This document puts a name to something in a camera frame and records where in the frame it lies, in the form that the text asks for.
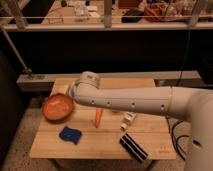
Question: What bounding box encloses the wooden table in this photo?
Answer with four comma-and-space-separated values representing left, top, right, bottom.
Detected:
29, 77, 177, 161

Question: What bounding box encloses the black white striped box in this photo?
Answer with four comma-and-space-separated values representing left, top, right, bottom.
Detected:
119, 133, 148, 163

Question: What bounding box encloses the orange carrot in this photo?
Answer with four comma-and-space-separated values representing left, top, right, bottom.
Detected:
95, 108, 103, 128

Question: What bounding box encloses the blue cloth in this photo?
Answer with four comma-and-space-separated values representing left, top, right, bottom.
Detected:
59, 126, 82, 145

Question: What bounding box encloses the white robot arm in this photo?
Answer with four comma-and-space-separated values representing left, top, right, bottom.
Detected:
68, 71, 213, 171

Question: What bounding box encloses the diagonal metal pole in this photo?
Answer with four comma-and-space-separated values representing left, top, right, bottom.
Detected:
0, 26, 33, 77

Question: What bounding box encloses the black cable on floor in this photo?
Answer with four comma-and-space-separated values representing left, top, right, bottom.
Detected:
166, 117, 190, 162

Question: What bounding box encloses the white plastic bottle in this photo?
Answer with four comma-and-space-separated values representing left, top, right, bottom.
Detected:
121, 112, 137, 130

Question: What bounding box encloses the grey metal base beam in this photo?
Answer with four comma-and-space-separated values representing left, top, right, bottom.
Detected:
16, 71, 204, 92

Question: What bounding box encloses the orange ceramic bowl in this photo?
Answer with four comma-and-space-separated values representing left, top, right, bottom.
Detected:
42, 93, 74, 121

